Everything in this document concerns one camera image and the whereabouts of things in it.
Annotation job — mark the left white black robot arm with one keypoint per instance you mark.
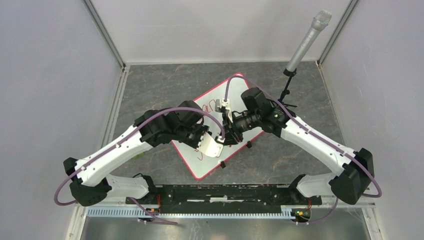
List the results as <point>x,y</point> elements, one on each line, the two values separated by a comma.
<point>90,179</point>

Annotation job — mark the black microphone tripod stand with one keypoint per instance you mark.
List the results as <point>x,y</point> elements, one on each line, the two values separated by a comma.
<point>286,91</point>

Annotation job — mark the white board with pink rim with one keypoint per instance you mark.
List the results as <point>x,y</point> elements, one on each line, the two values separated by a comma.
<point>198,163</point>

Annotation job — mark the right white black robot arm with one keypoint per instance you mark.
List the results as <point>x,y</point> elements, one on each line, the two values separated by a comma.
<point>351,171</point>

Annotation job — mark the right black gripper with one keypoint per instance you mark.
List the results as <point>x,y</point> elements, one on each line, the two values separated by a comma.
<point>232,134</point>

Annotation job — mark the small green eraser toy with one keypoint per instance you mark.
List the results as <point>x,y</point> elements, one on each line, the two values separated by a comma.
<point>138,155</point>

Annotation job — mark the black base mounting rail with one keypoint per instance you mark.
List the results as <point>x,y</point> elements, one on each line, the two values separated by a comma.
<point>226,198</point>

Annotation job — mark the silver microphone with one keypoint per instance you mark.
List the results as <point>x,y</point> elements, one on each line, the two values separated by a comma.
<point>319,23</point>

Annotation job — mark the white slotted cable duct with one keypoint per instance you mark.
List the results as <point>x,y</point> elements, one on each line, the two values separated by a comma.
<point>136,212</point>

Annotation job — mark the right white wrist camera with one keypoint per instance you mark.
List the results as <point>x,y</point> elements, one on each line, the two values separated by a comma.
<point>224,106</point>

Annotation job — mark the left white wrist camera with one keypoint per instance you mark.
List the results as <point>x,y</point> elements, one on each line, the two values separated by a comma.
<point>211,146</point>

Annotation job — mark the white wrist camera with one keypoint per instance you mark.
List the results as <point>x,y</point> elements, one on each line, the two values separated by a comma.
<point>211,146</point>
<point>224,106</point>

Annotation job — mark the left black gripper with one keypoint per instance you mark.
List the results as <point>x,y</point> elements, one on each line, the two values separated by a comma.
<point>202,129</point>

